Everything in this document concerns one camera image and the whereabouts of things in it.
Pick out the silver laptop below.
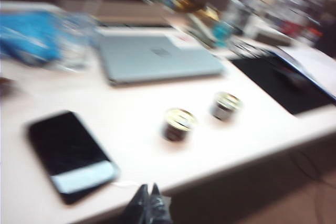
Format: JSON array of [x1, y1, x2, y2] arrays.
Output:
[[96, 31, 226, 87]]

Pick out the white papers with blue folder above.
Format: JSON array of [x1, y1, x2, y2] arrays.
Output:
[[270, 45, 336, 102]]

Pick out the red tomato can gold lid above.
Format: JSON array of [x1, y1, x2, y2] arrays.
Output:
[[161, 107, 200, 143], [209, 91, 243, 123]]

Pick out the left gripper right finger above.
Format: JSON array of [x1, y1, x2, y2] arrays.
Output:
[[148, 183, 172, 224]]

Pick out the blue liquid pump bottle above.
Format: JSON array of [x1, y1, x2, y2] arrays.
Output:
[[209, 18, 235, 49]]

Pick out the blue snack bag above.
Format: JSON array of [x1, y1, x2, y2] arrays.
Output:
[[0, 9, 64, 65]]

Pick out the black smartphone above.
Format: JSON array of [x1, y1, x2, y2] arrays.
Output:
[[27, 110, 121, 206]]

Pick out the clear plastic cup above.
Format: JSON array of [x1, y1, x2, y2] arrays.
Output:
[[55, 11, 98, 70]]

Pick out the grey stapler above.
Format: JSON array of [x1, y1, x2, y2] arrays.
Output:
[[185, 12, 219, 49]]

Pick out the beige desk riser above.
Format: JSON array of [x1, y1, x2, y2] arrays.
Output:
[[56, 0, 172, 28]]

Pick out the black mouse mat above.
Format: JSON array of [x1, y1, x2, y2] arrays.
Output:
[[232, 54, 336, 116]]

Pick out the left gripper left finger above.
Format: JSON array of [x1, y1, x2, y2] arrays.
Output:
[[127, 184, 149, 224]]

